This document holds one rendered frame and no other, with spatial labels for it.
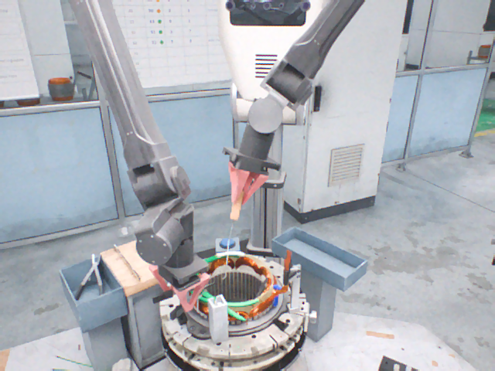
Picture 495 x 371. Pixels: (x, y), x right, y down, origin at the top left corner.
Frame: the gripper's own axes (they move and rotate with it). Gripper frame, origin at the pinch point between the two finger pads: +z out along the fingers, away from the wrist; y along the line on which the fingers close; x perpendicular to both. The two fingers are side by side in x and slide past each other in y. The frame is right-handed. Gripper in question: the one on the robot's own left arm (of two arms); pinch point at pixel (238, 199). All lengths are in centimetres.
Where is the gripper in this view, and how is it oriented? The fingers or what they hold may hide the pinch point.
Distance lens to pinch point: 76.9
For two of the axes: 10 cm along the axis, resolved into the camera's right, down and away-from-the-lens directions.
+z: -2.9, 9.3, 2.2
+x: -3.7, -3.2, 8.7
